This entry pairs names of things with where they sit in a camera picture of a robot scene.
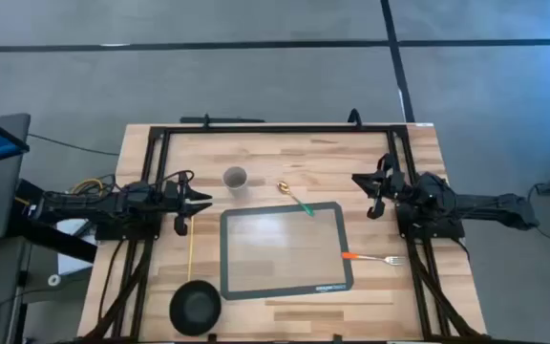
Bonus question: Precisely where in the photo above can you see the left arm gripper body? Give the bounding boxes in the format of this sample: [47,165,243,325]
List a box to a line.
[162,171,195,238]

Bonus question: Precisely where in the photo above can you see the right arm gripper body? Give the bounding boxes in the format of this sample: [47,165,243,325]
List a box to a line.
[367,152,408,221]

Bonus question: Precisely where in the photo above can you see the silver fork orange handle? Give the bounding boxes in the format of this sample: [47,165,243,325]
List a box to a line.
[341,251,407,267]

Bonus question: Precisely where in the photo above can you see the gold spoon green handle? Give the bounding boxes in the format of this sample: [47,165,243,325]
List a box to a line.
[276,181,316,218]

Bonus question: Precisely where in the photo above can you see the black bowl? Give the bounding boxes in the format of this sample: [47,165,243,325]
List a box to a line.
[168,279,223,337]

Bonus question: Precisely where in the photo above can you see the grey paper cup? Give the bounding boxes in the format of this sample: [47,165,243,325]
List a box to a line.
[222,164,249,193]

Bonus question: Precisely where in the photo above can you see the thin yellow strip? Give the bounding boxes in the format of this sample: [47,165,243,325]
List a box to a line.
[186,215,196,283]

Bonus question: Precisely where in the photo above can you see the silicone baking mat black border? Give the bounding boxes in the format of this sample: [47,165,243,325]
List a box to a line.
[219,201,356,302]

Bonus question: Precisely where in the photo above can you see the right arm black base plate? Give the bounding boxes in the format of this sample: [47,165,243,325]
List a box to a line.
[395,204,466,241]

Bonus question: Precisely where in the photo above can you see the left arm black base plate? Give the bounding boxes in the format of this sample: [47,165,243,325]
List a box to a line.
[94,220,162,242]

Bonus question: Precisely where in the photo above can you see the yellow cable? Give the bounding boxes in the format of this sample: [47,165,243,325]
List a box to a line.
[70,177,105,196]

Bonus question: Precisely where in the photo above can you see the black aluminium table frame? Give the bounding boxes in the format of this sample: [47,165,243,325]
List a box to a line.
[81,121,494,344]

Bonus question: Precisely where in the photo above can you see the thin black floor cable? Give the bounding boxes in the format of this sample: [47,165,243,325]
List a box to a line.
[27,133,120,158]

